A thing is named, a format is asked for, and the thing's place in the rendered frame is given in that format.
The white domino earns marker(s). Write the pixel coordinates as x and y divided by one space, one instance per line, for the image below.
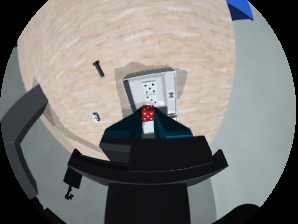
150 92

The red die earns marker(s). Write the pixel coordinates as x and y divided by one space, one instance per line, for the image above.
147 112

